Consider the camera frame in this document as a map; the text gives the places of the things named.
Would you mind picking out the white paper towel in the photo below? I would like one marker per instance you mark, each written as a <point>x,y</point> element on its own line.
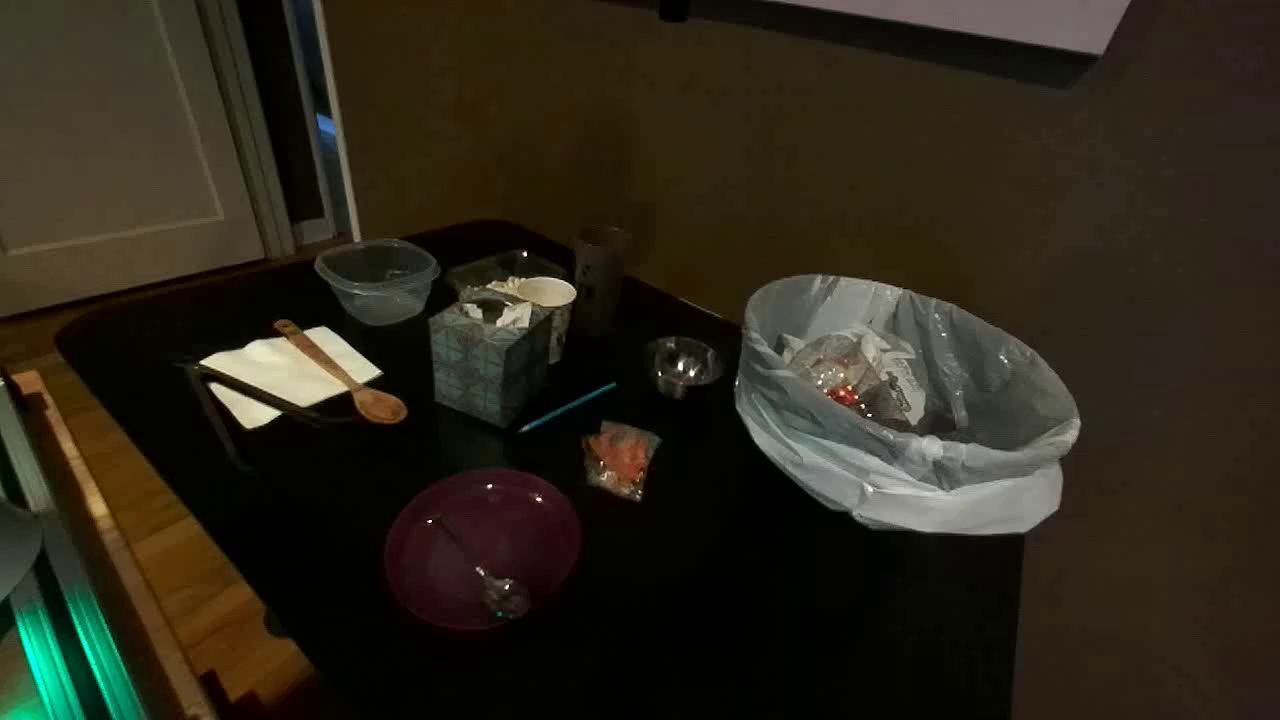
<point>496,311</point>

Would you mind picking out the grey paper towel box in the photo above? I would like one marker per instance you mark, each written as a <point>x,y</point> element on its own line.
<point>481,369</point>

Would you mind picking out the small metal cup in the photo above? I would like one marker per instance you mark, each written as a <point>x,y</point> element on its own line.
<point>682,366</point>

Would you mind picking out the teal pen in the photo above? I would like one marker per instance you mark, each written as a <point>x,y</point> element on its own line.
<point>568,405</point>

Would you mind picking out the orange snack packet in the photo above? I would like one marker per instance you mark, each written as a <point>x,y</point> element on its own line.
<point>619,459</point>

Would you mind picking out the white paper cup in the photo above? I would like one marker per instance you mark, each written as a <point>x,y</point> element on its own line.
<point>547,295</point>

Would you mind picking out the dark glass bottle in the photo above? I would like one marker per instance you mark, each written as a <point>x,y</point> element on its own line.
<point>601,264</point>

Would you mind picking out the crumpled trash in bin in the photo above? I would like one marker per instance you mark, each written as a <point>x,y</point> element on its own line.
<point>862,375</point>

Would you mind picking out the purple plate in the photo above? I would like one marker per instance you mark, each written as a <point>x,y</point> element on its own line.
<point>491,518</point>

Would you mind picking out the wooden spoon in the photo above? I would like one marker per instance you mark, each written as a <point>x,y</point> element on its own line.
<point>371,402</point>

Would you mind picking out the clear plastic bowl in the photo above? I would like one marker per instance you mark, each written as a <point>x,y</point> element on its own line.
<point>377,282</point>

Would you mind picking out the white lined trash bin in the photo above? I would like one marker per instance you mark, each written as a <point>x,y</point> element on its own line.
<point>972,459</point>

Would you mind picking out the metal fork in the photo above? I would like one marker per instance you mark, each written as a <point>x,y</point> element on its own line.
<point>506,599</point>

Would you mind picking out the black tray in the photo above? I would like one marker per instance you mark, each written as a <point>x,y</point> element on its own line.
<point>298,430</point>

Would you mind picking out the white napkin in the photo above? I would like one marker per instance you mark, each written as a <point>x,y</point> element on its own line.
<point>262,380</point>

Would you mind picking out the wooden side shelf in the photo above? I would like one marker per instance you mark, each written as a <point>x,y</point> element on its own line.
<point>188,628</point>

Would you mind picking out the white door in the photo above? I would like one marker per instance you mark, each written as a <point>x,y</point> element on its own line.
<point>134,150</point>

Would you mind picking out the white board on wall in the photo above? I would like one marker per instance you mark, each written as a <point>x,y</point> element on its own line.
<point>1064,25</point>

